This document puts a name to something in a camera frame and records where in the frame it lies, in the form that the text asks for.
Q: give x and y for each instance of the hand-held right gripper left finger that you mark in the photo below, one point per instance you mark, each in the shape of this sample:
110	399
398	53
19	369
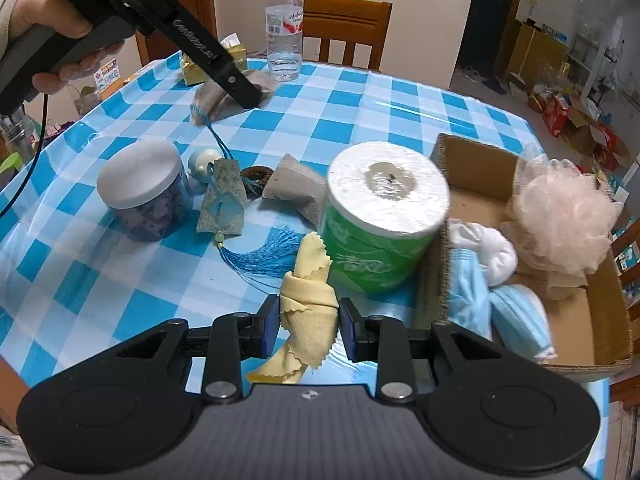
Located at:
269	325

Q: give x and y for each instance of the blue face mask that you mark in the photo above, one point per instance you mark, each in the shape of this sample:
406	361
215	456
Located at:
520	315
467	290

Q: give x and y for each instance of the white mesh bath pouf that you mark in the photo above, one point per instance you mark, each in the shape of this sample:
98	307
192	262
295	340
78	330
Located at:
560	210

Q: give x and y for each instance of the white balled cloth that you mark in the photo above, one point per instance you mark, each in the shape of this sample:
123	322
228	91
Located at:
490	255

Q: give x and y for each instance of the yellow cleaning cloth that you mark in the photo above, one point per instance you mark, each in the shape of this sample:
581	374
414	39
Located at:
310	310

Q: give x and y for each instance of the red bag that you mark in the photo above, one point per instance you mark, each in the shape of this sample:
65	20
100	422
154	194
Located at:
555	115

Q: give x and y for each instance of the glass pen holder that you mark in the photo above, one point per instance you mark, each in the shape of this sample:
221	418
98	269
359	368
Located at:
15	132

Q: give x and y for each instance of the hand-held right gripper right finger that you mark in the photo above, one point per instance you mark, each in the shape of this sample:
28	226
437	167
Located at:
348	330

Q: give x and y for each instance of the yellow tissue pack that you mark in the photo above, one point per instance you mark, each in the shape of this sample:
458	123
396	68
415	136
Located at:
192	74

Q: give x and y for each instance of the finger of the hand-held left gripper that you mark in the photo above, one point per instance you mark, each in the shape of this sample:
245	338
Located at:
240	85

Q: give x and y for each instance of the clear plastic water bottle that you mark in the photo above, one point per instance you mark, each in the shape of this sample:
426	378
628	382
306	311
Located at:
284	30

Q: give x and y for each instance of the green-wrapped toilet paper roll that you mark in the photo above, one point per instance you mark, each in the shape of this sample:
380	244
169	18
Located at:
370	240

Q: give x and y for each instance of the person's left forearm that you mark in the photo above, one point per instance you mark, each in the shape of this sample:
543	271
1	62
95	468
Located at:
10	5

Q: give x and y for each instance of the clear jar with black lid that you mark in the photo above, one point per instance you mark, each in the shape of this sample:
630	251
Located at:
107	77

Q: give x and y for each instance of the clear jar with white lid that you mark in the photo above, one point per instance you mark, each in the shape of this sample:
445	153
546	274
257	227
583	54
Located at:
140	175

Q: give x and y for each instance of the open cardboard box on floor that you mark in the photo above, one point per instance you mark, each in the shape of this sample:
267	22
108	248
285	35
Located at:
590	135

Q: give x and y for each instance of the blue checked tablecloth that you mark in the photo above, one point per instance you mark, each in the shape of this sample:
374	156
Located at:
350	105

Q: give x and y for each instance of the person's left hand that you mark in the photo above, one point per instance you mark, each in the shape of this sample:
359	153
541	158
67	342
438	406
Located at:
50	15

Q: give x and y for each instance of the yellow cabinet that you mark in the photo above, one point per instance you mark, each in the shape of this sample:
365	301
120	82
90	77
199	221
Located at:
540	50

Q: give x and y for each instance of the cardboard box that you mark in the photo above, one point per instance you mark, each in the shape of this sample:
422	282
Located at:
590	330
590	135

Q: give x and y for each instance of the small round blue-white figurine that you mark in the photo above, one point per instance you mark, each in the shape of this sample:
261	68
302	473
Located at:
202	162

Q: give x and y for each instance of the blue sachet with tassel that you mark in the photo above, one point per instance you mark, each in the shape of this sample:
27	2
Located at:
222	200

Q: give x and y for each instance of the grey cloth pouch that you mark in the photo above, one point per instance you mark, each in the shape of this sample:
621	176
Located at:
295	180
220	100

